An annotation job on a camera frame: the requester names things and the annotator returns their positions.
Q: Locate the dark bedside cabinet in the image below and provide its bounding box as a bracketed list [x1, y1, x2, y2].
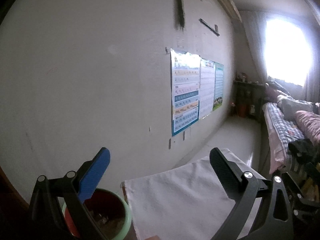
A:
[233, 73, 265, 122]

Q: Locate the white table cloth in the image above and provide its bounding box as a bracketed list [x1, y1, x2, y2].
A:
[121, 147, 267, 240]

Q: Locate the pink floral pillow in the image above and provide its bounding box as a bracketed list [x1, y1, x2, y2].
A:
[294, 111, 320, 146]

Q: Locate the bright window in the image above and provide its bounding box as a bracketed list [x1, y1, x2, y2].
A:
[264, 18, 313, 87]

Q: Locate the green rimmed red trash bin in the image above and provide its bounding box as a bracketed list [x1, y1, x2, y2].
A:
[55, 189, 132, 239]

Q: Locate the white chart wall poster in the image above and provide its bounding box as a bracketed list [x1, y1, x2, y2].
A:
[199, 58, 215, 119]

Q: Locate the blue pinyin wall poster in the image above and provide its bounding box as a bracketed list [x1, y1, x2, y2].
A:
[170, 49, 201, 136]

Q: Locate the green bordered wall poster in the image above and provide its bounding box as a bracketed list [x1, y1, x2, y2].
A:
[213, 62, 224, 110]

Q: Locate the black garment on bed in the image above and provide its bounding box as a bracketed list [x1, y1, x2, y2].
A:
[288, 139, 319, 164]

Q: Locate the bed with plaid sheet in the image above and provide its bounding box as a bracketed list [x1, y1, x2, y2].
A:
[262, 80, 319, 174]

